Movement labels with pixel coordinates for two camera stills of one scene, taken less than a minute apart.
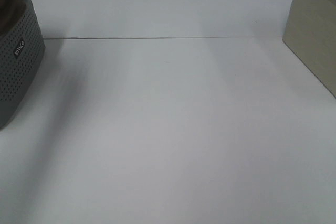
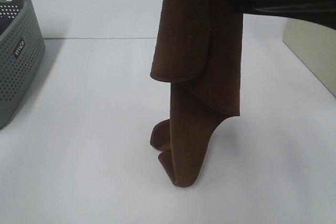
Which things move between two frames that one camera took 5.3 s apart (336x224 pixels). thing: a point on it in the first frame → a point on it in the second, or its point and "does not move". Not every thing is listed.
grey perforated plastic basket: (22, 55) does not move
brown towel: (12, 6) → (198, 50)
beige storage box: (310, 30) does not move
